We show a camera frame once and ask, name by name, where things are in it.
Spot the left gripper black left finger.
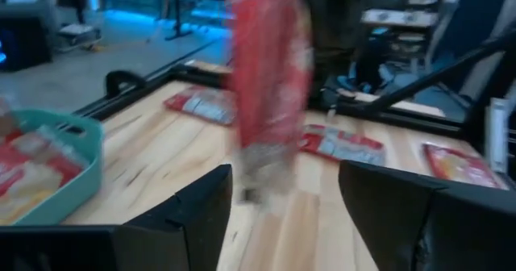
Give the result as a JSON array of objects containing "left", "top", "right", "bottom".
[{"left": 0, "top": 164, "right": 234, "bottom": 271}]

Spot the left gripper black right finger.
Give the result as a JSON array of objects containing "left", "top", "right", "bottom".
[{"left": 339, "top": 160, "right": 516, "bottom": 271}]

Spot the red popcorn bag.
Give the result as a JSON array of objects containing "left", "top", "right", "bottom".
[
  {"left": 163, "top": 84, "right": 239, "bottom": 126},
  {"left": 422, "top": 141, "right": 510, "bottom": 190},
  {"left": 0, "top": 157, "right": 88, "bottom": 226},
  {"left": 227, "top": 0, "right": 315, "bottom": 203},
  {"left": 298, "top": 123, "right": 387, "bottom": 167},
  {"left": 0, "top": 97, "right": 88, "bottom": 171}
]

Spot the teal plastic basket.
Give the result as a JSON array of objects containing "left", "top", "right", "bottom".
[{"left": 0, "top": 108, "right": 105, "bottom": 227}]

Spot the white shelf rack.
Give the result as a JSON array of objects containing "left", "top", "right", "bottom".
[{"left": 360, "top": 0, "right": 444, "bottom": 62}]

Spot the black pole stand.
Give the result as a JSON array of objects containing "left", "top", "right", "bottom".
[{"left": 163, "top": 0, "right": 194, "bottom": 42}]

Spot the low cart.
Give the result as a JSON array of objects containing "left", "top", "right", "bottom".
[{"left": 56, "top": 20, "right": 104, "bottom": 52}]

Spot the dark cabinet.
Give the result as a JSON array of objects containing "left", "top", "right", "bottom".
[{"left": 0, "top": 4, "right": 57, "bottom": 73}]

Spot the black metal table frame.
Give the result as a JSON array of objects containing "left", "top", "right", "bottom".
[{"left": 72, "top": 28, "right": 516, "bottom": 151}]

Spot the black arched cable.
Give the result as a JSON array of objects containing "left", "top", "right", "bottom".
[{"left": 105, "top": 69, "right": 147, "bottom": 99}]

